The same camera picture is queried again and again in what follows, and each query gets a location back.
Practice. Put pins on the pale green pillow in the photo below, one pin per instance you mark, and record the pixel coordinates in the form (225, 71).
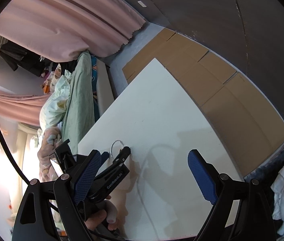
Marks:
(54, 108)

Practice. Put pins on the pink curtain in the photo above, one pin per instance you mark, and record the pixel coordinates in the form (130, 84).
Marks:
(61, 29)
(22, 108)

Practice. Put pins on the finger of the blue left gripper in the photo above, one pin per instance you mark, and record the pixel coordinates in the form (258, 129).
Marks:
(122, 156)
(104, 157)

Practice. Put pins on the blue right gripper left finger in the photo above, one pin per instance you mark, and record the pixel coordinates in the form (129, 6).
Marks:
(86, 175)

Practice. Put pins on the silver ring bangle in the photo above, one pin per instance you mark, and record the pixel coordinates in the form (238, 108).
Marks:
(116, 148)

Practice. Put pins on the flattened brown cardboard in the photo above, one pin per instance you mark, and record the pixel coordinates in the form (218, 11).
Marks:
(246, 122)

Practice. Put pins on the green bed sheet mattress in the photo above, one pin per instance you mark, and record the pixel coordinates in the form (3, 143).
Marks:
(79, 116)

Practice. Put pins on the blue denim fabric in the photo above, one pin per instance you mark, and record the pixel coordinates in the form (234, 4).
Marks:
(268, 171)

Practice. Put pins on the peach fleece blanket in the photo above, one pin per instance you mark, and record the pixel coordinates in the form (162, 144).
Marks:
(51, 139)

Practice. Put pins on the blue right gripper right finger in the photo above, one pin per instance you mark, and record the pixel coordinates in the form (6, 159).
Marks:
(200, 170)

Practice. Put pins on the dark hanging clothes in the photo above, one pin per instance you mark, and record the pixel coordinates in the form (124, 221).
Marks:
(17, 56)

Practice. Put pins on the lower pink curtain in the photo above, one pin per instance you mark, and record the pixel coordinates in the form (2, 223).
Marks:
(22, 108)

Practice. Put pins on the person's left hand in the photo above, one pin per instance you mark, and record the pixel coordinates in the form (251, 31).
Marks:
(109, 214)

